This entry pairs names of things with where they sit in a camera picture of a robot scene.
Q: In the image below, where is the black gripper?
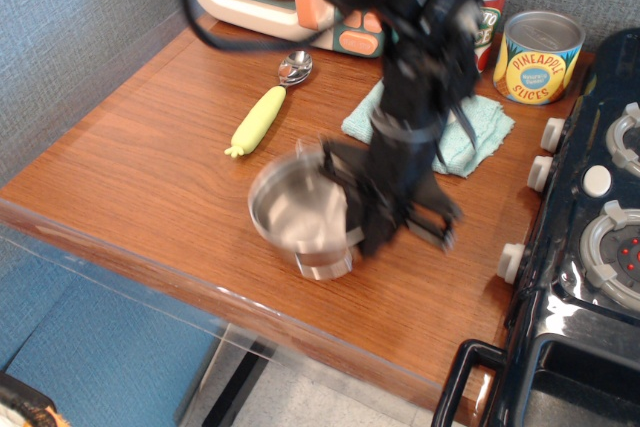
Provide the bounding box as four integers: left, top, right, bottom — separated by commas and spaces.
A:
320, 131, 462, 258

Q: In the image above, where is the stainless steel pot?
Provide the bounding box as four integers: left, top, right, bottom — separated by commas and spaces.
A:
248, 139, 362, 281

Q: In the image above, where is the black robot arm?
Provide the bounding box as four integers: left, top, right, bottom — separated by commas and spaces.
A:
322, 0, 482, 257

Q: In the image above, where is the teal folded cloth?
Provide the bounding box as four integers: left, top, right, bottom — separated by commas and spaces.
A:
341, 77, 516, 179

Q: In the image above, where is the pineapple slices can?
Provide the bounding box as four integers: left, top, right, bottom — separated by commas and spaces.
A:
493, 11, 585, 106

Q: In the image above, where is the dark toy stove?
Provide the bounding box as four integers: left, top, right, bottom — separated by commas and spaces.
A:
433, 28, 639, 426

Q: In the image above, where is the toy microwave teal and cream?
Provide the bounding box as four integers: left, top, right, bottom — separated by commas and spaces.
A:
197, 0, 384, 58

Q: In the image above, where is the tomato sauce can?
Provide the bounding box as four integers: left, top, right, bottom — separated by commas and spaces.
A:
475, 0, 506, 73

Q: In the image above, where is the orange black object corner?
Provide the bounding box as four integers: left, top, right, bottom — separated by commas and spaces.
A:
1, 372, 70, 427

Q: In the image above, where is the spoon with green handle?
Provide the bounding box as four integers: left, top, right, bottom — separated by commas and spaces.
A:
224, 50, 313, 158

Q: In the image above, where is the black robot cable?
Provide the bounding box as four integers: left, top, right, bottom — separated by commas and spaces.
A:
180, 0, 326, 54

